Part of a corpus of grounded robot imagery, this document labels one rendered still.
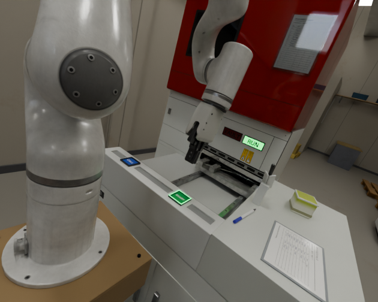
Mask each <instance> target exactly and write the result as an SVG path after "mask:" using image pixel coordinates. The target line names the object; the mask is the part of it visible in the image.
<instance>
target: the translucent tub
mask: <svg viewBox="0 0 378 302"><path fill-rule="evenodd" d="M289 206H290V210H291V211H292V212H294V213H296V214H299V215H301V216H303V217H305V218H307V219H310V218H312V215H313V213H314V211H315V210H316V208H317V207H319V205H318V203H317V201H316V199H315V197H313V196H311V195H308V194H306V193H304V192H301V191H299V190H296V189H295V192H294V194H293V196H292V197H291V199H290V200H289Z"/></svg>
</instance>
